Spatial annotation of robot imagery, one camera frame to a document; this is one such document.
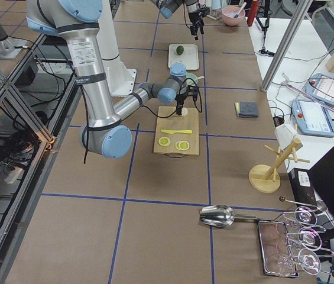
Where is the wine glass middle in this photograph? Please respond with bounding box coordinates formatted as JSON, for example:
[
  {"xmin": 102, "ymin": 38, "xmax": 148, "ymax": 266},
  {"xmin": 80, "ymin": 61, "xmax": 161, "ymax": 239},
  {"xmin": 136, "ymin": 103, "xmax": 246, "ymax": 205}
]
[{"xmin": 286, "ymin": 228, "xmax": 334, "ymax": 257}]

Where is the bamboo cutting board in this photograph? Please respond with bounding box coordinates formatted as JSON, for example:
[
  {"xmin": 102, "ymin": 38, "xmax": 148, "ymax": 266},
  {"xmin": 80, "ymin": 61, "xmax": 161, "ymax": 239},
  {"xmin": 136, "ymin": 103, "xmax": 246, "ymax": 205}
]
[{"xmin": 153, "ymin": 106, "xmax": 200, "ymax": 157}]

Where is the metal scoop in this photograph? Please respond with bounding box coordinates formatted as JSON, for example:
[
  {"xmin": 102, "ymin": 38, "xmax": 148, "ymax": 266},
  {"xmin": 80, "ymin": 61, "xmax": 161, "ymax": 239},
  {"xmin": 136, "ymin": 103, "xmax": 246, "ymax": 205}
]
[{"xmin": 199, "ymin": 204, "xmax": 258, "ymax": 228}]

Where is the grey folded cloth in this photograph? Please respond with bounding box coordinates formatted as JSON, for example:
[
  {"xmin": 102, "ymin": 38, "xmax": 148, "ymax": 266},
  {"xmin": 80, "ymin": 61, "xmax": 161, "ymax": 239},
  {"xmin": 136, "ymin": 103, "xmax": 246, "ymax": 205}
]
[{"xmin": 234, "ymin": 101, "xmax": 259, "ymax": 118}]

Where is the wine glass near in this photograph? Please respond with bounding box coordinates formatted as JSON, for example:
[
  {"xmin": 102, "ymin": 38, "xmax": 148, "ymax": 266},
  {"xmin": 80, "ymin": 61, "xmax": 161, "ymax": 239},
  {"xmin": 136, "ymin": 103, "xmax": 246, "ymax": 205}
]
[{"xmin": 264, "ymin": 248, "xmax": 321, "ymax": 277}]

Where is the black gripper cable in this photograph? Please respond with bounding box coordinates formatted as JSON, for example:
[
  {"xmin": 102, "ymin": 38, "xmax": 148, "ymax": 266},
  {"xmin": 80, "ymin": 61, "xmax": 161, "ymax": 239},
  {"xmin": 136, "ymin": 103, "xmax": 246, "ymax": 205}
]
[{"xmin": 137, "ymin": 78, "xmax": 203, "ymax": 119}]

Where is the wooden mug tree stand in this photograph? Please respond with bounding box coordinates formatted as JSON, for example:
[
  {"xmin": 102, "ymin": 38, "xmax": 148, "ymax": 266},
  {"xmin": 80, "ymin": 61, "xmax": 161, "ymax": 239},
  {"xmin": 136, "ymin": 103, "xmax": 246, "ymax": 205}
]
[{"xmin": 248, "ymin": 135, "xmax": 310, "ymax": 193}]

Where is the red bottle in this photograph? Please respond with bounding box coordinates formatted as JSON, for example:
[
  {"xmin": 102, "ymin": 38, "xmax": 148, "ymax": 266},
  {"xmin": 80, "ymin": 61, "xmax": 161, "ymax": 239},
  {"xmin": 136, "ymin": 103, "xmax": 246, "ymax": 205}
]
[{"xmin": 247, "ymin": 0, "xmax": 260, "ymax": 27}]

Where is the wine glass far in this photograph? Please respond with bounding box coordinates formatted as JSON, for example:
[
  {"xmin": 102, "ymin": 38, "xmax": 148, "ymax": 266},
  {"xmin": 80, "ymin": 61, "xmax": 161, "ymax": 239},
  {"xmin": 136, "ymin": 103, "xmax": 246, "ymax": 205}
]
[{"xmin": 282, "ymin": 206, "xmax": 326, "ymax": 231}]

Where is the lemon slice top stacked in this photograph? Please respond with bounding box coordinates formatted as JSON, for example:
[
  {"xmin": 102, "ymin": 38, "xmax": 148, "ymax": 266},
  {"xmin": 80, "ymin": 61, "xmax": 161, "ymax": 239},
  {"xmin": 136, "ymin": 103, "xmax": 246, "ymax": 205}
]
[{"xmin": 178, "ymin": 141, "xmax": 190, "ymax": 151}]

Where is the teach pendant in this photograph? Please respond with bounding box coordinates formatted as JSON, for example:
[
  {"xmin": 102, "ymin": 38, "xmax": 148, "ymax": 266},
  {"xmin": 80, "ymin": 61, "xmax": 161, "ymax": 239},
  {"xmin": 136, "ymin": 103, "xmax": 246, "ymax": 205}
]
[
  {"xmin": 306, "ymin": 73, "xmax": 334, "ymax": 107},
  {"xmin": 291, "ymin": 99, "xmax": 334, "ymax": 138}
]

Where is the far teach pendant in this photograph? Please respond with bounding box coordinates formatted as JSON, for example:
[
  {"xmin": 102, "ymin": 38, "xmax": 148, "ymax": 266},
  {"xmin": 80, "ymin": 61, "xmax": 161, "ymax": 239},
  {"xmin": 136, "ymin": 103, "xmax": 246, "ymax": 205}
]
[{"xmin": 306, "ymin": 73, "xmax": 334, "ymax": 107}]

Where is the light green bowl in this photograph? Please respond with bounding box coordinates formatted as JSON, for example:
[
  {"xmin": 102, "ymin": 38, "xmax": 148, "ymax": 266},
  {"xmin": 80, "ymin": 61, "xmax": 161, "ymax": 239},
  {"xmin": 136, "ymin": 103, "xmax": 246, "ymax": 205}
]
[{"xmin": 185, "ymin": 73, "xmax": 199, "ymax": 87}]

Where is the white paper cup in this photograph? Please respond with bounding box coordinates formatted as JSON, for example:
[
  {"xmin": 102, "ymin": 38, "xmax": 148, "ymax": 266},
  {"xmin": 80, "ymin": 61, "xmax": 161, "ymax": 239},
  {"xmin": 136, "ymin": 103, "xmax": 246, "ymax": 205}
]
[{"xmin": 274, "ymin": 124, "xmax": 297, "ymax": 150}]

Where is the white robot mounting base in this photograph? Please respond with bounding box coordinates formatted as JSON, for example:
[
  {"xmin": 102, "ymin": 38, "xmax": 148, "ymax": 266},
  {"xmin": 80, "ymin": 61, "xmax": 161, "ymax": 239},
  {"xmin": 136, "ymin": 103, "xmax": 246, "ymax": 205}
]
[{"xmin": 96, "ymin": 1, "xmax": 137, "ymax": 97}]

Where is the green avocado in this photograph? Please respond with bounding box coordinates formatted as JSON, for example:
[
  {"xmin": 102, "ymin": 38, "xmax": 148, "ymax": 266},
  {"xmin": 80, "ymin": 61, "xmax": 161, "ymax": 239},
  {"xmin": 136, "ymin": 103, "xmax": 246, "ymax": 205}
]
[{"xmin": 175, "ymin": 45, "xmax": 184, "ymax": 56}]

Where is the lemon slice single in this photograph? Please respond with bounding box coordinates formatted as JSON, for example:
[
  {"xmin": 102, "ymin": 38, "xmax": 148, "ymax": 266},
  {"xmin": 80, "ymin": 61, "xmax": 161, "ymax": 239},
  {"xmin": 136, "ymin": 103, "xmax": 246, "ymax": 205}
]
[{"xmin": 158, "ymin": 137, "xmax": 171, "ymax": 147}]

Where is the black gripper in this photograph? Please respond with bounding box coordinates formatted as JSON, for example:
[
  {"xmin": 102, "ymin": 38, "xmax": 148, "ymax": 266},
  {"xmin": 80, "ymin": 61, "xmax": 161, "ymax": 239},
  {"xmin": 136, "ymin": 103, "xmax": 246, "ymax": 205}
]
[
  {"xmin": 176, "ymin": 85, "xmax": 199, "ymax": 115},
  {"xmin": 187, "ymin": 6, "xmax": 210, "ymax": 40}
]

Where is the yellow plastic knife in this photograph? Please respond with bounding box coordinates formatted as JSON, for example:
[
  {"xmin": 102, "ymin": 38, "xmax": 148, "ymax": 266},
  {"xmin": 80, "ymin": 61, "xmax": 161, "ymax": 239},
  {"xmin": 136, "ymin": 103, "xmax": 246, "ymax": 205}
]
[{"xmin": 161, "ymin": 129, "xmax": 193, "ymax": 134}]

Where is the white steamed bun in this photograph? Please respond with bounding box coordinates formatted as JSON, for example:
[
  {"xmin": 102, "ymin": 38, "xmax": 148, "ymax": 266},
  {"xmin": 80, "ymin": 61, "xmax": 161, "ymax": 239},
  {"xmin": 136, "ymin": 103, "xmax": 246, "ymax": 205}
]
[{"xmin": 176, "ymin": 108, "xmax": 188, "ymax": 117}]

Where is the wine glass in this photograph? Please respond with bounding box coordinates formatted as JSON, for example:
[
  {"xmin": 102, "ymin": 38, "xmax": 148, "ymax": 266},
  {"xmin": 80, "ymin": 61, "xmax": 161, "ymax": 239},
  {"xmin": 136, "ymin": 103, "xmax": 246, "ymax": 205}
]
[
  {"xmin": 286, "ymin": 228, "xmax": 334, "ymax": 257},
  {"xmin": 264, "ymin": 248, "xmax": 321, "ymax": 277},
  {"xmin": 282, "ymin": 206, "xmax": 326, "ymax": 231}
]

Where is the near teach pendant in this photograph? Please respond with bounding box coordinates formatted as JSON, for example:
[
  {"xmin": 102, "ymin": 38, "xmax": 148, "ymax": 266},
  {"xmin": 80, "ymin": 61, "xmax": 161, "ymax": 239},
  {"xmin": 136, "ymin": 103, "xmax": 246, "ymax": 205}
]
[{"xmin": 291, "ymin": 99, "xmax": 334, "ymax": 138}]

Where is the white bear tray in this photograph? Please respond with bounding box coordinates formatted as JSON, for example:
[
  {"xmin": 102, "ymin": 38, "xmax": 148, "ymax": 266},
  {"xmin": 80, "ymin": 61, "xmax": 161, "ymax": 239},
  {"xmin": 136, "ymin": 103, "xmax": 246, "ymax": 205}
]
[{"xmin": 168, "ymin": 44, "xmax": 199, "ymax": 70}]

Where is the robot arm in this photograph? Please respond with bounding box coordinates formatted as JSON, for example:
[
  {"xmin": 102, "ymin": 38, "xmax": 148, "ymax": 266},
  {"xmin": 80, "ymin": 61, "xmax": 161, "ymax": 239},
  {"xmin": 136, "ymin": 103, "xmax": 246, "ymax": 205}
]
[
  {"xmin": 27, "ymin": 1, "xmax": 198, "ymax": 159},
  {"xmin": 151, "ymin": 0, "xmax": 210, "ymax": 40}
]

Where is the dark rectangular tray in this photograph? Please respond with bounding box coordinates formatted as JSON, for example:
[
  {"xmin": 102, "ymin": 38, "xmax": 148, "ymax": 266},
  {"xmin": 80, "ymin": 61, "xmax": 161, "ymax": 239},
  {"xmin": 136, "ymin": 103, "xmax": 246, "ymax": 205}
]
[{"xmin": 257, "ymin": 220, "xmax": 299, "ymax": 279}]

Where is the aluminium frame post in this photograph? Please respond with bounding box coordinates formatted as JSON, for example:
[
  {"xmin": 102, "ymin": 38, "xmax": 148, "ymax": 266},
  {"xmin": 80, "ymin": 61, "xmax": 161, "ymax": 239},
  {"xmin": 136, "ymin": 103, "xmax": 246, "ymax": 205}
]
[{"xmin": 261, "ymin": 0, "xmax": 313, "ymax": 92}]

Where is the pink bowl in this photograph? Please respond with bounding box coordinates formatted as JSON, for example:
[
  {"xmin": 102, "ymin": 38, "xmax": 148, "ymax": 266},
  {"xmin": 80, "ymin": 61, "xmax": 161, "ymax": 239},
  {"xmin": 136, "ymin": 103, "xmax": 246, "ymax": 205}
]
[{"xmin": 221, "ymin": 6, "xmax": 245, "ymax": 26}]

